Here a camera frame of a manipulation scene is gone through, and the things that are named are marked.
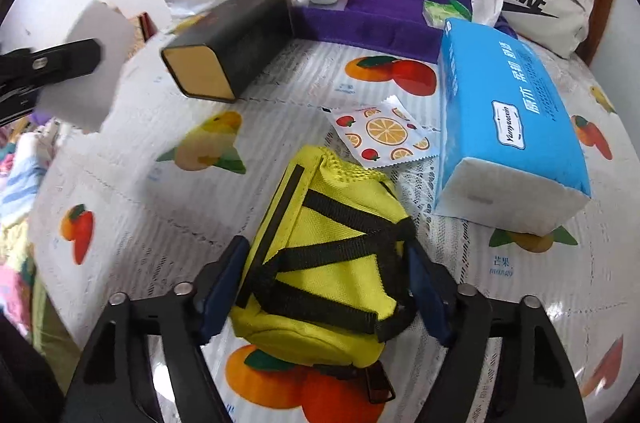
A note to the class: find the fruit printed packet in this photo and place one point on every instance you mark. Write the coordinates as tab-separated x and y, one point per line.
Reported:
382	130

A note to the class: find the purple towel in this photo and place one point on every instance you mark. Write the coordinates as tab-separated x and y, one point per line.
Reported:
390	18

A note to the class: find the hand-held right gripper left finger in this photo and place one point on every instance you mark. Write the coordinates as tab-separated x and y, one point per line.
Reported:
220	290

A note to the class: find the black rectangular case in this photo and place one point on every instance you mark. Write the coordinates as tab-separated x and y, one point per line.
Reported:
235	43

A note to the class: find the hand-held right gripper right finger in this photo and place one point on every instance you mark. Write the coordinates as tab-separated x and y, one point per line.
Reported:
425	298

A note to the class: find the blue tissue pack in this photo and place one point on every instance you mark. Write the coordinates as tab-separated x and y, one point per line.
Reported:
500	113

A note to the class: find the colourful cloth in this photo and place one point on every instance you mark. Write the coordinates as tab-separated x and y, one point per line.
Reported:
20	183

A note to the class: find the green tissue pack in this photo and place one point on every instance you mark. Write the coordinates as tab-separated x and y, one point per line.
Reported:
445	12

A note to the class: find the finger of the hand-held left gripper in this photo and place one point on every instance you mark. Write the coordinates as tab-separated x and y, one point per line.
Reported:
17	108
60	60

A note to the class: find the fruit printed tablecloth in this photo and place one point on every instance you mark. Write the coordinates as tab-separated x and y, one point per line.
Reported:
150	203

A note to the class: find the wooden headboard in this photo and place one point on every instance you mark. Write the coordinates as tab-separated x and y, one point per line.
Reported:
605	3

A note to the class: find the white paper sheet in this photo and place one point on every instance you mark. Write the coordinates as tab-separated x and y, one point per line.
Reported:
95	98

